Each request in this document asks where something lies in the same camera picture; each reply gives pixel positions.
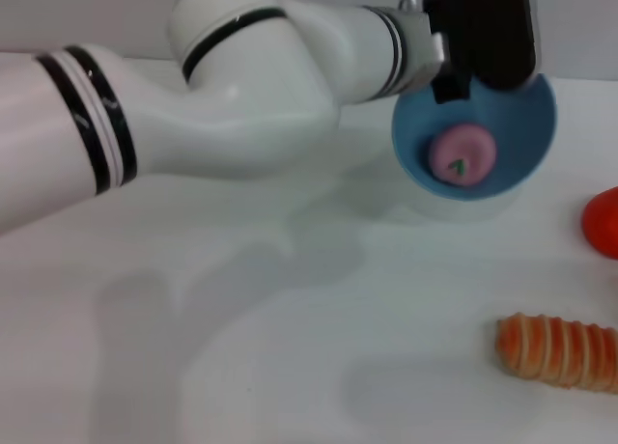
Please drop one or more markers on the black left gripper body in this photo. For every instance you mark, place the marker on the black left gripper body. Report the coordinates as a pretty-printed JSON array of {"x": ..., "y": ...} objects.
[{"x": 451, "y": 91}]

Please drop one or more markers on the pink toy peach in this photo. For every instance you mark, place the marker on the pink toy peach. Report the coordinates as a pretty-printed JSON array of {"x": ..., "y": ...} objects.
[{"x": 458, "y": 149}]

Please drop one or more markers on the blue bowl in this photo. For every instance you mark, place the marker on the blue bowl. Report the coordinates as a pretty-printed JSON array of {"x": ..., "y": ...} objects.
[{"x": 521, "y": 140}]

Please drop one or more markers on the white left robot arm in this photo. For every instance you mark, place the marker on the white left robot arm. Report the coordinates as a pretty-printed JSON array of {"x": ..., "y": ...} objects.
[{"x": 241, "y": 116}]

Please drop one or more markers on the red toy tomato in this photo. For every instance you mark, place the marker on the red toy tomato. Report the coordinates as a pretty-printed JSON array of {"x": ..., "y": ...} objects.
[{"x": 603, "y": 222}]

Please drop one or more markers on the orange striped toy bread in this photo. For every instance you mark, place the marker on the orange striped toy bread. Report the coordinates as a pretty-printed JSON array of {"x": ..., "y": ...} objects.
[{"x": 555, "y": 352}]

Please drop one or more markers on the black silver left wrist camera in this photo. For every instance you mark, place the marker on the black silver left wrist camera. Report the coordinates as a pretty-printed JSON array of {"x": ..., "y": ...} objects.
[{"x": 483, "y": 29}]

